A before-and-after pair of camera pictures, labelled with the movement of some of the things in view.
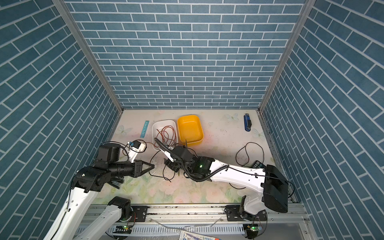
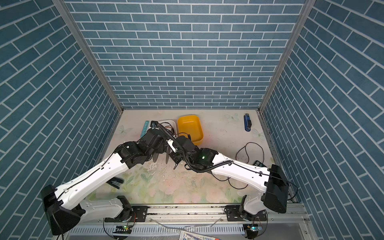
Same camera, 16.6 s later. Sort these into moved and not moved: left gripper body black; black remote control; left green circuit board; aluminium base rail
Moved: left gripper body black
Not moved: black remote control; aluminium base rail; left green circuit board
